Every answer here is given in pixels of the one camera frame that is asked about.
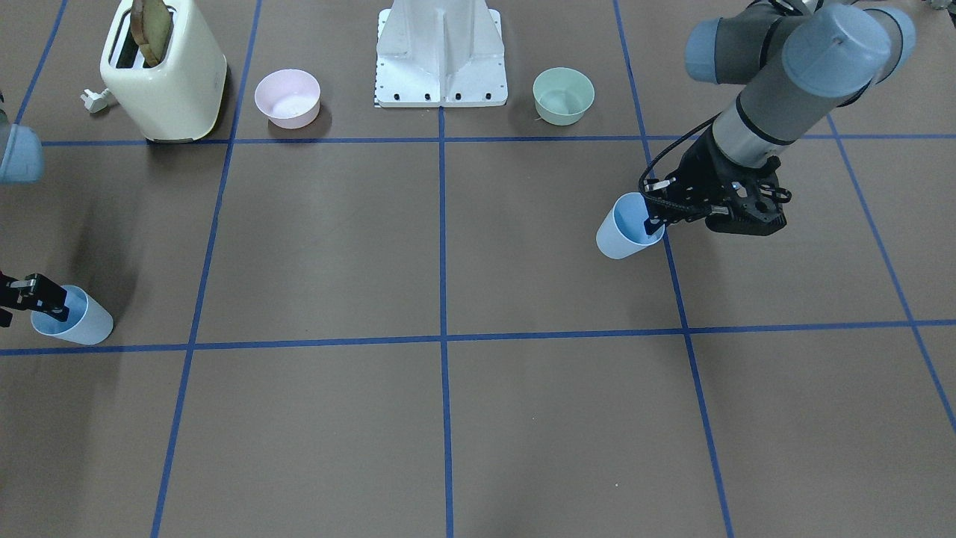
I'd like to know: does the cream toaster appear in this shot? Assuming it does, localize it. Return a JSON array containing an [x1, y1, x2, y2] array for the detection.
[[99, 1, 228, 143]]

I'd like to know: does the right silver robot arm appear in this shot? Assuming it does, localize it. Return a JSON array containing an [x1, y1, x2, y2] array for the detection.
[[1, 97, 69, 327]]

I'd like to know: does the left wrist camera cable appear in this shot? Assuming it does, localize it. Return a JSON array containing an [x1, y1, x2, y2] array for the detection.
[[639, 112, 721, 199]]

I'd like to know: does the bread slice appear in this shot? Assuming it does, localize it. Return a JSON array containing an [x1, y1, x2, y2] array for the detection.
[[130, 0, 173, 67]]

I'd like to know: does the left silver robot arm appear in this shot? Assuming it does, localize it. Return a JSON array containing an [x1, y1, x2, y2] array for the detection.
[[641, 1, 917, 236]]

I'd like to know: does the green bowl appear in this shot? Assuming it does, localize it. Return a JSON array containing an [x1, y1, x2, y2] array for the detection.
[[533, 66, 595, 126]]

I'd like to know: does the white toaster plug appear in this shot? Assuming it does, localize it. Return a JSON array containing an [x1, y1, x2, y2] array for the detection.
[[81, 88, 113, 114]]

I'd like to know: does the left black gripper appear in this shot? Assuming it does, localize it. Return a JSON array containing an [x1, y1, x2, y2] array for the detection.
[[643, 134, 780, 232]]

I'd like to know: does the light blue cup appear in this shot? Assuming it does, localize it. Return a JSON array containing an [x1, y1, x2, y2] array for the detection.
[[31, 285, 115, 345], [595, 193, 665, 260]]

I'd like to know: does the white camera stand base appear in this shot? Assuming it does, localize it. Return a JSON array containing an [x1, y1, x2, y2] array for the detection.
[[373, 1, 509, 108]]

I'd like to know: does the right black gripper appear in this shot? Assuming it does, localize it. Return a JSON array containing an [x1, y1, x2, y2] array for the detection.
[[1, 273, 69, 328]]

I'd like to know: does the pink bowl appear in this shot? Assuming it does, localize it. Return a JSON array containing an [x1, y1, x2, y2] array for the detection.
[[254, 69, 321, 129]]

